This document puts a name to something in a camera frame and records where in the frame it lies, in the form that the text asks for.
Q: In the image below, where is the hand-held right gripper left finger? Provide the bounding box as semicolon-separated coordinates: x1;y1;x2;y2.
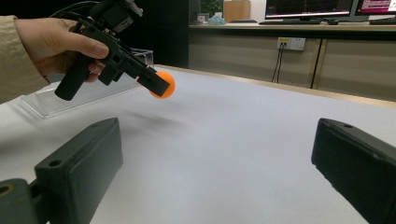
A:
34;117;124;224

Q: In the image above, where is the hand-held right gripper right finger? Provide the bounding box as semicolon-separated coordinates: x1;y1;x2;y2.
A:
311;118;396;224

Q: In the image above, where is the orange ping-pong ball black print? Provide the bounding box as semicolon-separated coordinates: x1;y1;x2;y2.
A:
148;71;177;100

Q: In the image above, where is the clear plastic storage bin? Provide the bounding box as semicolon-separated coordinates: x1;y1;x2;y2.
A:
20;48;155;119

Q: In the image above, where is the pale blue tissue pack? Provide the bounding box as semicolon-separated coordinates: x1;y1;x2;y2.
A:
206;12;227;26

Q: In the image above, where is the green potted plant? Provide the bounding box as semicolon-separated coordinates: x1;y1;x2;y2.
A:
200;0;223;17

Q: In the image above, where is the white table cover sheet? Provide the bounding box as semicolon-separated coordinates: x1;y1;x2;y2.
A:
0;64;396;224

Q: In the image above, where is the cardboard box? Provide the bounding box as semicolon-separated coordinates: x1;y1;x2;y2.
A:
222;0;252;23

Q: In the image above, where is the black keyboard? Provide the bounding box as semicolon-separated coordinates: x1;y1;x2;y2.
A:
259;19;323;26
368;18;396;26

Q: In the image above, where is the computer monitor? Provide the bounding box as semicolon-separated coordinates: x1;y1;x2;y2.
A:
264;0;356;21
354;0;396;17

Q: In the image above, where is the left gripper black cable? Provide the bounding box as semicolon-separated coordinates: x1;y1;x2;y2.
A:
49;0;104;19

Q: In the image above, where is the black power cable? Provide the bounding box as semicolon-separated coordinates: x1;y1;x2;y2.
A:
276;43;287;83
271;43;284;83

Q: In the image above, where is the white wall socket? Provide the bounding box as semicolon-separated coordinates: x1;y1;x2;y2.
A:
276;36;306;52

